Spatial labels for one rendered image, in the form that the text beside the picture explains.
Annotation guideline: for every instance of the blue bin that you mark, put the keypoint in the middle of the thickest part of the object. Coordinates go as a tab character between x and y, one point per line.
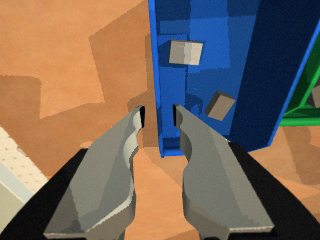
253	50

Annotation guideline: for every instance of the beige rectangular block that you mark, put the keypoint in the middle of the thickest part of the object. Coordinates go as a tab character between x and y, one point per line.
184	52

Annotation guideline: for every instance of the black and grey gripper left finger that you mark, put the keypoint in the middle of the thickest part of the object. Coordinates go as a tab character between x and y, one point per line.
92	197

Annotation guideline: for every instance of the green bin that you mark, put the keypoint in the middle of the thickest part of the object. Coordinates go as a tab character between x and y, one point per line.
306	115

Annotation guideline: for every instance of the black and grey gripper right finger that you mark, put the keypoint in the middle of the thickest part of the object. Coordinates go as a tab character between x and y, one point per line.
227	194

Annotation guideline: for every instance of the small beige block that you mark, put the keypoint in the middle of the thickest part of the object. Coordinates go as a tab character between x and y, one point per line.
219	105
314	97

